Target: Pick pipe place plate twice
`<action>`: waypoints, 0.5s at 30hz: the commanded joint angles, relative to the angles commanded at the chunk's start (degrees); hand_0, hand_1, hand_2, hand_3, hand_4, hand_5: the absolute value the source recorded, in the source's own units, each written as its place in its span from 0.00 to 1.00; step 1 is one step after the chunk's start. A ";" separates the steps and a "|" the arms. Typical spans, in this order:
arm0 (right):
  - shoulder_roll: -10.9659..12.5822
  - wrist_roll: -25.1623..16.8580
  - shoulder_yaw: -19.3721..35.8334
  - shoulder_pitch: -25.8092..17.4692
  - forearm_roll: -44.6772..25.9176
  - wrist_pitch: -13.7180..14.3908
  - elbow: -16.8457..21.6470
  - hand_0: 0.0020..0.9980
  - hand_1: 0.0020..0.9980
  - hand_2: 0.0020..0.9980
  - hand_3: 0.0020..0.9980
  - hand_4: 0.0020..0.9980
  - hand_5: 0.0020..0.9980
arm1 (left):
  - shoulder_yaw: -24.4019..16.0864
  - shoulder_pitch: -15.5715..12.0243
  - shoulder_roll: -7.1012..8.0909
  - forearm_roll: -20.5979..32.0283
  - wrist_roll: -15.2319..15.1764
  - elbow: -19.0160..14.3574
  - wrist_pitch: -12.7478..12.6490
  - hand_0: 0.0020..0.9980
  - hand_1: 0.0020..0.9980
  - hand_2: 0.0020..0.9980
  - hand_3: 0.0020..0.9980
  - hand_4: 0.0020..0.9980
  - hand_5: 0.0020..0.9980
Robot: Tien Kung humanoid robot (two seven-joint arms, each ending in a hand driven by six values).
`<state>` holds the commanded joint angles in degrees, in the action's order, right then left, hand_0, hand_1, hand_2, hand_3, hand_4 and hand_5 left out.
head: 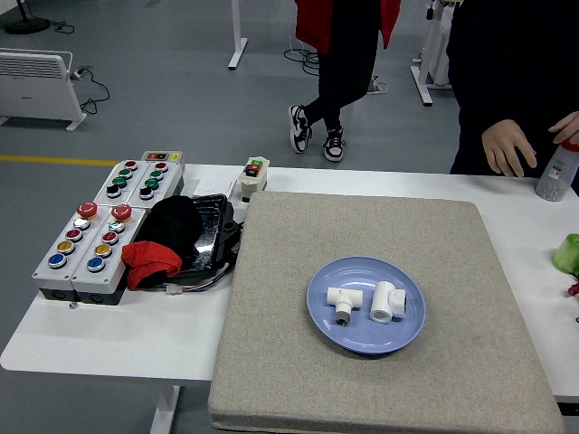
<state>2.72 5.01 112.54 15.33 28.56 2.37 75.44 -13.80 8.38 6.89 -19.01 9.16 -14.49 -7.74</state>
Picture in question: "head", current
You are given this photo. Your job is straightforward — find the person's left hand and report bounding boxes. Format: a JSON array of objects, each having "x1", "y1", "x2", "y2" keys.
[{"x1": 548, "y1": 110, "x2": 579, "y2": 146}]

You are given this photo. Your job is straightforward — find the person's right hand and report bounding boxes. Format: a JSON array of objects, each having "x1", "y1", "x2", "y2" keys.
[{"x1": 480, "y1": 118, "x2": 538, "y2": 178}]

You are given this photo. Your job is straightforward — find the clear bottle with screws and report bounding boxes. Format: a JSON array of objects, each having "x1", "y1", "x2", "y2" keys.
[{"x1": 535, "y1": 139, "x2": 579, "y2": 202}]

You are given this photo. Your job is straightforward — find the thick white pipe tee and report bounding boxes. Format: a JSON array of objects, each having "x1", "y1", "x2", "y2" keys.
[{"x1": 369, "y1": 280, "x2": 408, "y2": 325}]

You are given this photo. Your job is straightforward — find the slim white tee metal thread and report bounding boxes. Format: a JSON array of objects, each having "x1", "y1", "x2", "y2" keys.
[{"x1": 326, "y1": 286, "x2": 365, "y2": 327}]

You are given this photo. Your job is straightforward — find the blue round plate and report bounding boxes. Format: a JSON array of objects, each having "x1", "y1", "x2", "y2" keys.
[{"x1": 306, "y1": 256, "x2": 427, "y2": 356}]

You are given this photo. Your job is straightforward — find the person in dark clothing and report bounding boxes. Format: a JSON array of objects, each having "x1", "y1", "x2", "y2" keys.
[{"x1": 445, "y1": 0, "x2": 579, "y2": 175}]

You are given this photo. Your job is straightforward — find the green tape roll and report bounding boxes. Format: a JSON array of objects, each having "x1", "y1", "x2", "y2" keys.
[{"x1": 551, "y1": 233, "x2": 579, "y2": 274}]

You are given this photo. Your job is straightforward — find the person in red jacket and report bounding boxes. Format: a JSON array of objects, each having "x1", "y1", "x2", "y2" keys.
[{"x1": 288, "y1": 0, "x2": 402, "y2": 163}]

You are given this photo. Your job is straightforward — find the white desk leg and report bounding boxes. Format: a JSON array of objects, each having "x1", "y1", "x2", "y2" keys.
[{"x1": 227, "y1": 0, "x2": 249, "y2": 71}]

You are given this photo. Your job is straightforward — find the black plastic tray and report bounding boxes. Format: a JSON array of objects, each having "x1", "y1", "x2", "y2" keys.
[{"x1": 135, "y1": 193, "x2": 245, "y2": 290}]

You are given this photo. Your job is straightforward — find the grey-brown mat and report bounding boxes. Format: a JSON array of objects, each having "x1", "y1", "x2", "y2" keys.
[{"x1": 207, "y1": 190, "x2": 565, "y2": 434}]

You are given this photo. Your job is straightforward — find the black cloth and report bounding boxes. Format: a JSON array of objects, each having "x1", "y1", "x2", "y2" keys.
[{"x1": 135, "y1": 194, "x2": 204, "y2": 259}]

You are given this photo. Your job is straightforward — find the four-button control box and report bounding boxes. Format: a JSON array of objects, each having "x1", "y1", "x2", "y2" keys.
[
  {"x1": 125, "y1": 161, "x2": 185, "y2": 207},
  {"x1": 92, "y1": 159, "x2": 153, "y2": 204}
]

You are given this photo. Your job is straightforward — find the red cloth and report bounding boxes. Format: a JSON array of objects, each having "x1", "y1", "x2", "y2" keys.
[{"x1": 120, "y1": 241, "x2": 184, "y2": 291}]

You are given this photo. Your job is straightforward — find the five-button control box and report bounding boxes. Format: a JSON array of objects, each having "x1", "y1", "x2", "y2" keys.
[
  {"x1": 70, "y1": 203, "x2": 148, "y2": 305},
  {"x1": 31, "y1": 202, "x2": 112, "y2": 302}
]

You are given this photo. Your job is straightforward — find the white table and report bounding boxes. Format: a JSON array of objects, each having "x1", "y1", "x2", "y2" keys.
[{"x1": 0, "y1": 162, "x2": 579, "y2": 434}]

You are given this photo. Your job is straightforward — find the white panel heater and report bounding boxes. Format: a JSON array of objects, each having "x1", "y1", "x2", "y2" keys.
[{"x1": 0, "y1": 47, "x2": 88, "y2": 133}]

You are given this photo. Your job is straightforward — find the black round stand base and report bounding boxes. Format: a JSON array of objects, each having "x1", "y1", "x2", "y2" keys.
[{"x1": 4, "y1": 0, "x2": 50, "y2": 35}]

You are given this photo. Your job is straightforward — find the white desk frame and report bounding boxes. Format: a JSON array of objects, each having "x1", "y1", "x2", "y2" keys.
[{"x1": 410, "y1": 0, "x2": 454, "y2": 108}]

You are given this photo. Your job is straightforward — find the black floor cable bundle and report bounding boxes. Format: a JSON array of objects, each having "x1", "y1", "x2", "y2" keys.
[{"x1": 283, "y1": 26, "x2": 323, "y2": 78}]

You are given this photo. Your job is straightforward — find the cream green-red switch box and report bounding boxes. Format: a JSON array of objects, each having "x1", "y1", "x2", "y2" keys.
[{"x1": 237, "y1": 156, "x2": 271, "y2": 203}]

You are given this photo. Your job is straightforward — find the grey flat switch box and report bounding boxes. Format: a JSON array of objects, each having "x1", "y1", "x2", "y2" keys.
[{"x1": 140, "y1": 150, "x2": 185, "y2": 164}]

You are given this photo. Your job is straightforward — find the white connector with wires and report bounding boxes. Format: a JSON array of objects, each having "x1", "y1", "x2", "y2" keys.
[{"x1": 153, "y1": 270, "x2": 234, "y2": 297}]

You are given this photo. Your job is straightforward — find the black heater power cable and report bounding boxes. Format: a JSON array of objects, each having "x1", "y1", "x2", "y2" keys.
[{"x1": 71, "y1": 66, "x2": 111, "y2": 117}]

